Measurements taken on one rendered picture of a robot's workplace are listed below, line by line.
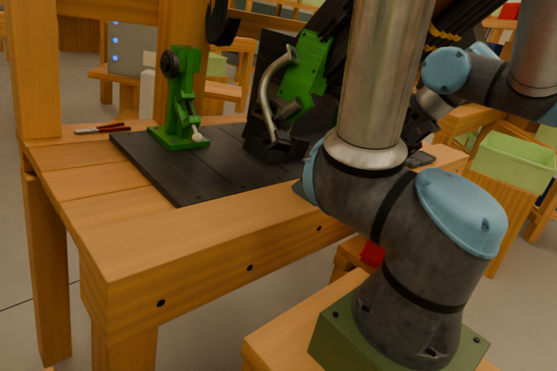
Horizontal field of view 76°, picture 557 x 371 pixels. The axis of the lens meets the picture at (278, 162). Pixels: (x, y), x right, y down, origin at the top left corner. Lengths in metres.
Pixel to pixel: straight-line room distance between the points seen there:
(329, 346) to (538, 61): 0.46
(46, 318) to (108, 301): 0.87
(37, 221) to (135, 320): 0.63
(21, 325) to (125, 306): 1.19
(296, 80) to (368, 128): 0.64
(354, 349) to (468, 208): 0.24
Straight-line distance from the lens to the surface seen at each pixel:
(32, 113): 1.11
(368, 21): 0.42
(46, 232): 1.28
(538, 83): 0.59
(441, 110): 0.79
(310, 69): 1.05
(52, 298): 1.45
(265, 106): 1.08
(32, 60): 1.07
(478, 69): 0.66
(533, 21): 0.51
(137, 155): 0.99
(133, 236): 0.70
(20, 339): 1.79
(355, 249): 0.96
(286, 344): 0.62
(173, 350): 1.67
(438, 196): 0.45
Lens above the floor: 1.32
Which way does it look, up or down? 23 degrees down
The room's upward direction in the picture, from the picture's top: 12 degrees clockwise
